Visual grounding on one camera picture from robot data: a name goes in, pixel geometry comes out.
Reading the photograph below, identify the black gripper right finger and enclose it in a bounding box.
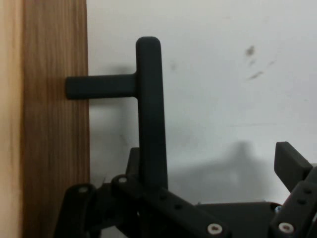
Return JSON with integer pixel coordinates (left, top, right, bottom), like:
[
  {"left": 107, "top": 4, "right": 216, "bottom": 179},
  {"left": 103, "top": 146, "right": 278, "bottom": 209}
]
[{"left": 268, "top": 141, "right": 317, "bottom": 238}]

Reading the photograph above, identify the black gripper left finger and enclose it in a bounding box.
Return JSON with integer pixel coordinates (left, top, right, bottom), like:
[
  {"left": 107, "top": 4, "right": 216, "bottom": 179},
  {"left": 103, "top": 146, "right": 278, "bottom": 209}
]
[{"left": 55, "top": 147, "right": 233, "bottom": 238}]

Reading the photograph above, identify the brown wooden drawer cabinet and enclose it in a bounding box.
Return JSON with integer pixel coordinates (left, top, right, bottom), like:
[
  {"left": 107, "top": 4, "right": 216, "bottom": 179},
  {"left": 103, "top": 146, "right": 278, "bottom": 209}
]
[{"left": 0, "top": 0, "right": 25, "bottom": 238}]

